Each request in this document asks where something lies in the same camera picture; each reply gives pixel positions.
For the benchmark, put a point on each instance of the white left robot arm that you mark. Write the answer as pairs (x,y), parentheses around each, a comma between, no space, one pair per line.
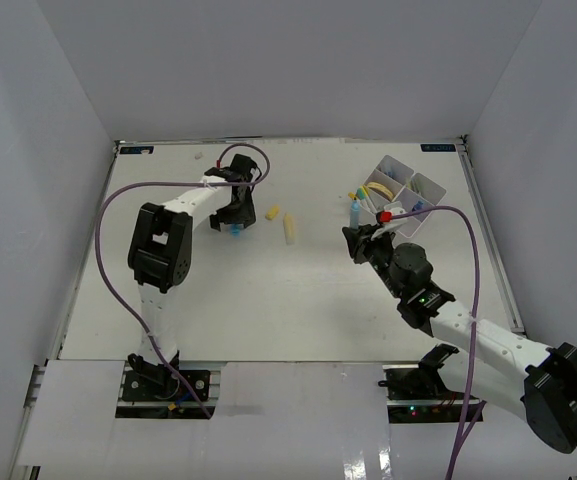
(160,254)

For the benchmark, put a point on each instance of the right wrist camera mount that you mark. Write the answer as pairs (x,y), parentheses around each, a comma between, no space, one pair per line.
(390,219)

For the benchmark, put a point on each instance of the white divided organizer box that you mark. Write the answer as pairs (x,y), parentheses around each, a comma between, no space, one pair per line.
(433,192)

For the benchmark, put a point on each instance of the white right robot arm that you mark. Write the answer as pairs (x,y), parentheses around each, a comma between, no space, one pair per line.
(534,381)

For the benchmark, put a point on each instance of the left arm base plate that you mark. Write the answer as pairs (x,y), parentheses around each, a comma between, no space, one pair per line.
(140,398)

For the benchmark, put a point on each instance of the blue capped small marker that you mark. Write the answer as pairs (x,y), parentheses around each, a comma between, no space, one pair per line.
(418,205)

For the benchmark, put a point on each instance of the light blue marker cap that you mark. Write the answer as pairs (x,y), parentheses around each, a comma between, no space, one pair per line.
(235,230)

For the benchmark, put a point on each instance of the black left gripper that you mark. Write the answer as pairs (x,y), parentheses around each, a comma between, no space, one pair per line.
(245,216)

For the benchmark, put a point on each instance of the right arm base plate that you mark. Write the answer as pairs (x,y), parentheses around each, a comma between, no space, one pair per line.
(416,394)

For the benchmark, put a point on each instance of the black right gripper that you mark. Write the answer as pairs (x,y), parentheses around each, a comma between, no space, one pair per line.
(360,241)

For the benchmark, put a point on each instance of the light blue marker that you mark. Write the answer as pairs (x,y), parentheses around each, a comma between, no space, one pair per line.
(355,215)

